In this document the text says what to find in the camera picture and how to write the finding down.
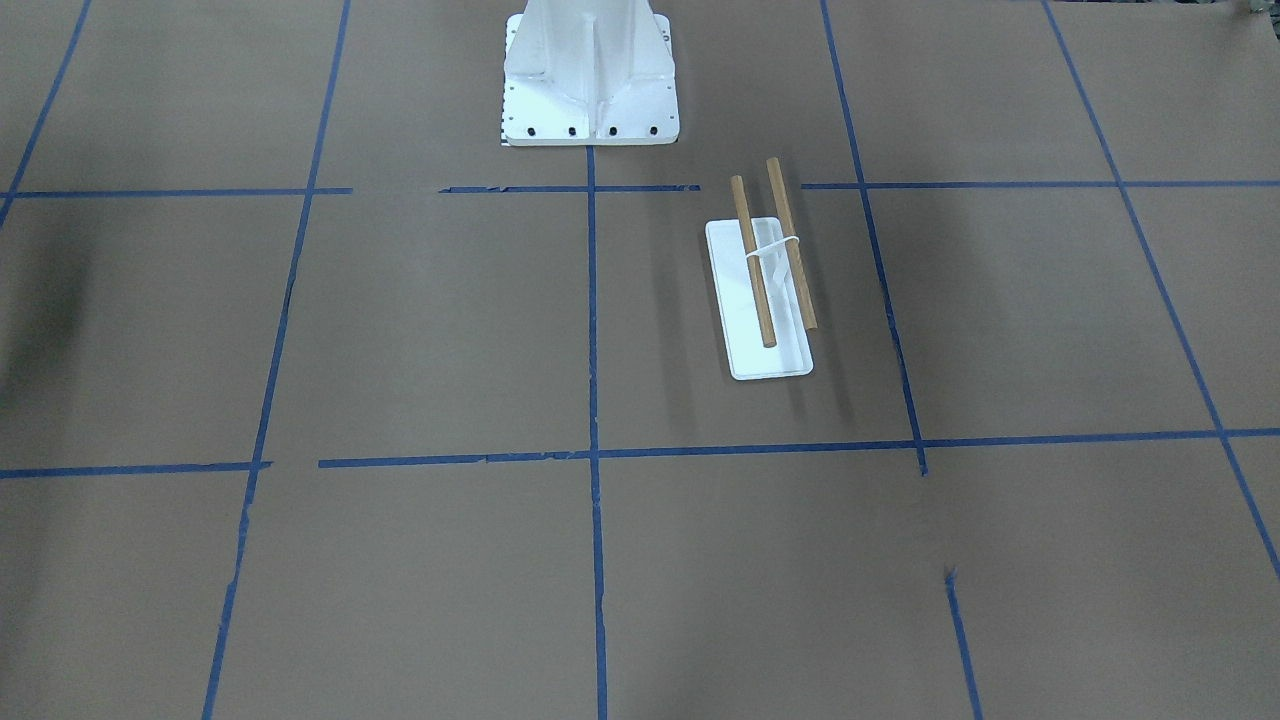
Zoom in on white rack base tray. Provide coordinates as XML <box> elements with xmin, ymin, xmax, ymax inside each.
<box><xmin>705</xmin><ymin>217</ymin><xmax>814</xmax><ymax>382</ymax></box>

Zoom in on wooden rack dowel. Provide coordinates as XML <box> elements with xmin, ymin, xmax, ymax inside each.
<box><xmin>730</xmin><ymin>176</ymin><xmax>777</xmax><ymax>348</ymax></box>
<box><xmin>765</xmin><ymin>158</ymin><xmax>819</xmax><ymax>331</ymax></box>

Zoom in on white rack wire bracket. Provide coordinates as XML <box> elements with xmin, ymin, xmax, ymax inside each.
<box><xmin>745</xmin><ymin>234</ymin><xmax>799</xmax><ymax>287</ymax></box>

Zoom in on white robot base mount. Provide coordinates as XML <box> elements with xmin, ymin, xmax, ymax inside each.
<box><xmin>500</xmin><ymin>1</ymin><xmax>681</xmax><ymax>147</ymax></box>

